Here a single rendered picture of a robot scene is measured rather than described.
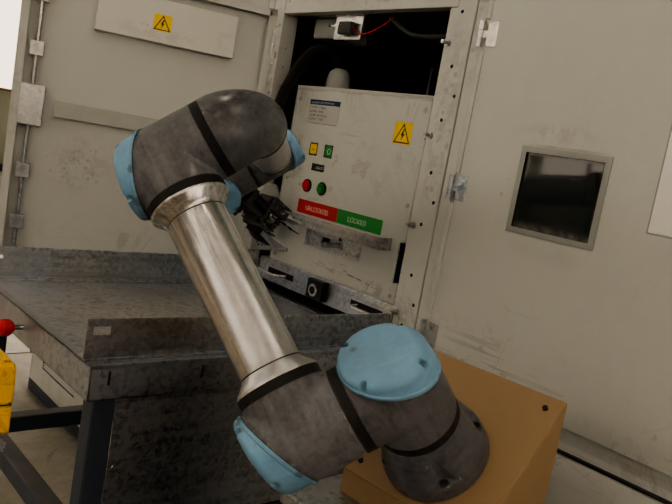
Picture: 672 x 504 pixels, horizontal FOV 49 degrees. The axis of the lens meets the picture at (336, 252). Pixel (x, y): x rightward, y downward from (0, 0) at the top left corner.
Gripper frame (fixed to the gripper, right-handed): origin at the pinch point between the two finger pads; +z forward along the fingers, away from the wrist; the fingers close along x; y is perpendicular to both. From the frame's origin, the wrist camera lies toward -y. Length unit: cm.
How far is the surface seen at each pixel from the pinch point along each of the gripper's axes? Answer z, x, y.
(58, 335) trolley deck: -40, -43, 13
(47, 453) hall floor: 48, -90, -111
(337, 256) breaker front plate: 14.5, 4.5, 2.0
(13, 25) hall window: 174, 243, -1109
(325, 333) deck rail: 0.6, -16.4, 27.1
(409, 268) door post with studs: 8.9, 5.4, 29.9
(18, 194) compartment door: -36, -24, -55
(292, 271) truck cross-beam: 17.2, -2.5, -12.8
